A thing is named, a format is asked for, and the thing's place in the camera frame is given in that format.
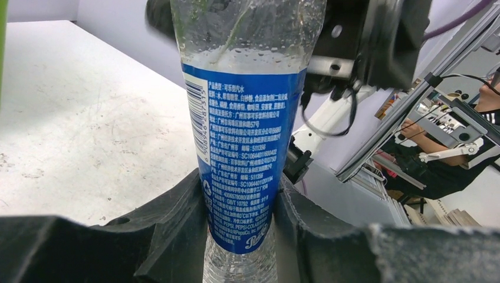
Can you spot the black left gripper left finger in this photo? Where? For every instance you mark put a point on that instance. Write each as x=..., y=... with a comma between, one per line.
x=161, y=241

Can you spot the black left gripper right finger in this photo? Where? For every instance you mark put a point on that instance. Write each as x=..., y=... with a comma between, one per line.
x=312, y=245

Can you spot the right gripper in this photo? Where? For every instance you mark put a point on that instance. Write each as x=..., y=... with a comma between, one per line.
x=375, y=43

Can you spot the blue cap water bottle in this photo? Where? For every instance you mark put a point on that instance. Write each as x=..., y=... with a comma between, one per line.
x=244, y=65

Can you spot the green plastic bin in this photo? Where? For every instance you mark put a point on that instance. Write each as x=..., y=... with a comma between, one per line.
x=3, y=22

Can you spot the aluminium frame rail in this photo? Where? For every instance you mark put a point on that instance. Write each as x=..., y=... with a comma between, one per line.
x=470, y=42

